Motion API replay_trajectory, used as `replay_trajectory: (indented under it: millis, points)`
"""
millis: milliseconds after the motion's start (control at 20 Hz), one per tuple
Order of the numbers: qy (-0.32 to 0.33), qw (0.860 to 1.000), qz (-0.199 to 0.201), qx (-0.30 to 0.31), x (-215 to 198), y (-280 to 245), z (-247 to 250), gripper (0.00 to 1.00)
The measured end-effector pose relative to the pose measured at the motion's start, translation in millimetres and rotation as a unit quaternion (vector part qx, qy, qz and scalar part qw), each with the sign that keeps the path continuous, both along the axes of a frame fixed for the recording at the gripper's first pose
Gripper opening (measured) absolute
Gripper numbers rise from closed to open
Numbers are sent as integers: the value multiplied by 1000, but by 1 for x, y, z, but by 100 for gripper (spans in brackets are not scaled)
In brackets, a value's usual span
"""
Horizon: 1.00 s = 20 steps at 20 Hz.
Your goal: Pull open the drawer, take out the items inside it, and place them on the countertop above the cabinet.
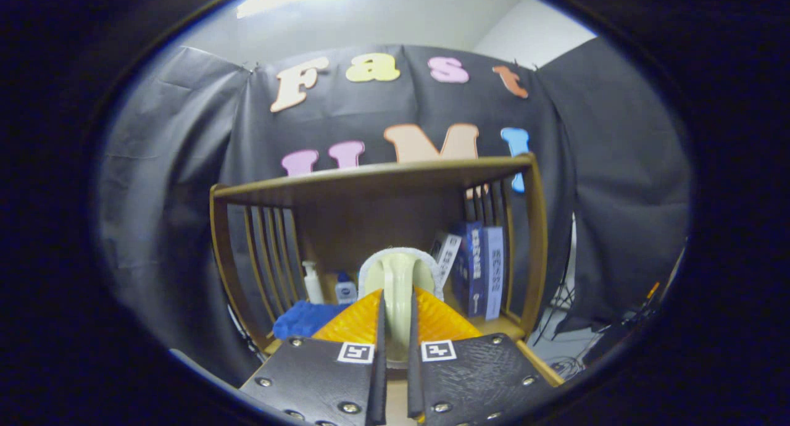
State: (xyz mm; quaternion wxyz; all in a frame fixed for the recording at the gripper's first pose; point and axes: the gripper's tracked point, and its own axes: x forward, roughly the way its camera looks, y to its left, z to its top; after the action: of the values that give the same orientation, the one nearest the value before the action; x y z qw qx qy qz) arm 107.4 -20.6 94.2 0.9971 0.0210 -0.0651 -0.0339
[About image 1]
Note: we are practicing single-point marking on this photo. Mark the white bottle with blue cap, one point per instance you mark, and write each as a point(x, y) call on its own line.
point(345, 290)

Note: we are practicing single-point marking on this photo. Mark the wooden countertop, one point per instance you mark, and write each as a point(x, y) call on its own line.
point(500, 327)

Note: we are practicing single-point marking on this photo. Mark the wooden cabinet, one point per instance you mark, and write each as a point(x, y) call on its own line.
point(382, 222)

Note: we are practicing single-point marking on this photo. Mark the light wooden frame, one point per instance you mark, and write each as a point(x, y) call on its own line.
point(677, 268)

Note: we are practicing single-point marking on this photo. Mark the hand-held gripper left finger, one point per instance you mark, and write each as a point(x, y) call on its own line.
point(379, 376)

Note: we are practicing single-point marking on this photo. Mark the blue rolled towel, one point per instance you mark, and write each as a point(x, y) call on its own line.
point(302, 318)

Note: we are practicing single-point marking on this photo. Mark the dark blue book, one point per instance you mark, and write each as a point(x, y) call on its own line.
point(470, 271)

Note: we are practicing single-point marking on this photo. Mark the dark equipment with orange tip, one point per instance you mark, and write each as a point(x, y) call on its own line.
point(617, 339)

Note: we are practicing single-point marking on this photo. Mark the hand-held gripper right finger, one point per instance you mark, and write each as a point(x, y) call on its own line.
point(415, 383)

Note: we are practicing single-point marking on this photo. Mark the light blue book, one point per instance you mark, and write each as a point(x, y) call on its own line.
point(494, 271)

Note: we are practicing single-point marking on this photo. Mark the black light stand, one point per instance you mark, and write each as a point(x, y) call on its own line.
point(565, 299)

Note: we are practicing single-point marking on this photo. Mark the white pump bottle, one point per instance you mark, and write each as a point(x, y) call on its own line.
point(313, 287)

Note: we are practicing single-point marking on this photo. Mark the white book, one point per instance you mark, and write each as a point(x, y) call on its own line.
point(447, 250)

